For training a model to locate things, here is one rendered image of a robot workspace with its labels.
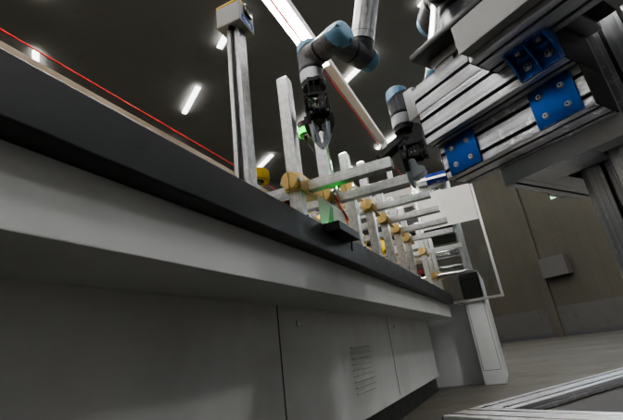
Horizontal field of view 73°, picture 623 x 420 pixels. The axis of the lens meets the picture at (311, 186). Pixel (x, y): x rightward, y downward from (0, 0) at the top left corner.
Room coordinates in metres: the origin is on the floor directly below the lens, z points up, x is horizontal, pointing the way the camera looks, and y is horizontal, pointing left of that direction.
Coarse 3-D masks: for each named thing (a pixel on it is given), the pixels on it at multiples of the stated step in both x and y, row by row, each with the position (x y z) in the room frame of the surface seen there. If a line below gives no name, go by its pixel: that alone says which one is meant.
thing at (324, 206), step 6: (318, 198) 1.16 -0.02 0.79; (318, 204) 1.16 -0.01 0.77; (324, 204) 1.20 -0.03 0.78; (330, 204) 1.25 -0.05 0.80; (324, 210) 1.19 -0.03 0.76; (336, 210) 1.29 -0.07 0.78; (324, 216) 1.19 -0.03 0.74; (336, 216) 1.28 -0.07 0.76; (342, 216) 1.34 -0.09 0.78; (348, 216) 1.39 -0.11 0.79; (324, 222) 1.18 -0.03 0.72; (342, 222) 1.33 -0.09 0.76
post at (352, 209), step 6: (342, 156) 1.53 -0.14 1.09; (348, 156) 1.54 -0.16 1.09; (342, 162) 1.53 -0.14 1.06; (348, 162) 1.52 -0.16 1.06; (342, 168) 1.53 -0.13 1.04; (348, 168) 1.52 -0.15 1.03; (348, 204) 1.53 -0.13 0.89; (354, 204) 1.52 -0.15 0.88; (348, 210) 1.53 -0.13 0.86; (354, 210) 1.52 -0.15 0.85; (354, 216) 1.53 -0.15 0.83; (354, 222) 1.53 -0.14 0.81; (360, 222) 1.55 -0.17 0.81; (354, 228) 1.53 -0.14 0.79; (360, 228) 1.53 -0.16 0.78; (360, 234) 1.52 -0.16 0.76; (360, 240) 1.52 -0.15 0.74
